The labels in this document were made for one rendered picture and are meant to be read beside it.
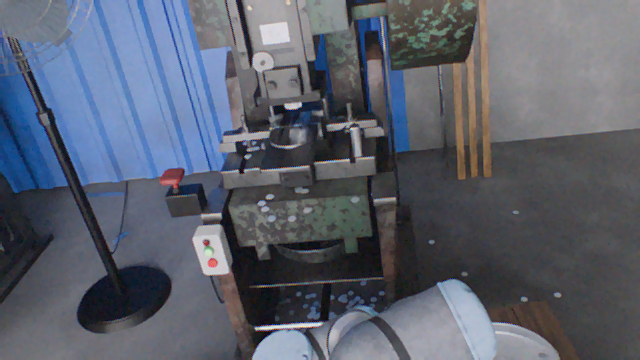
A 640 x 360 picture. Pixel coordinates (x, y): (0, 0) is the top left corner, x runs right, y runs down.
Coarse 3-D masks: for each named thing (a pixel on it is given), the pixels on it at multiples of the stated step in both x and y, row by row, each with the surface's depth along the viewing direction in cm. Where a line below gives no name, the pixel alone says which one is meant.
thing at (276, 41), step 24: (240, 0) 144; (264, 0) 144; (288, 0) 143; (264, 24) 147; (288, 24) 146; (264, 48) 150; (288, 48) 150; (264, 72) 151; (288, 72) 150; (312, 72) 157; (264, 96) 157; (288, 96) 154
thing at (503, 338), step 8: (496, 336) 141; (504, 336) 140; (512, 336) 140; (520, 336) 139; (504, 344) 138; (512, 344) 138; (520, 344) 137; (528, 344) 137; (536, 344) 137; (504, 352) 135; (512, 352) 135; (520, 352) 135; (528, 352) 135; (536, 352) 134; (544, 352) 134
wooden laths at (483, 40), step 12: (480, 0) 236; (480, 12) 238; (480, 24) 240; (480, 36) 242; (480, 48) 245; (468, 60) 248; (480, 60) 247; (456, 72) 250; (468, 72) 251; (480, 72) 250; (456, 84) 252; (468, 84) 253; (456, 96) 254; (468, 96) 255; (456, 108) 256; (468, 108) 257; (444, 120) 260; (456, 120) 259; (468, 120) 260; (444, 132) 262; (456, 132) 261; (468, 132) 262; (444, 144) 264; (456, 144) 264; (444, 156) 267; (456, 156) 267; (444, 168) 270
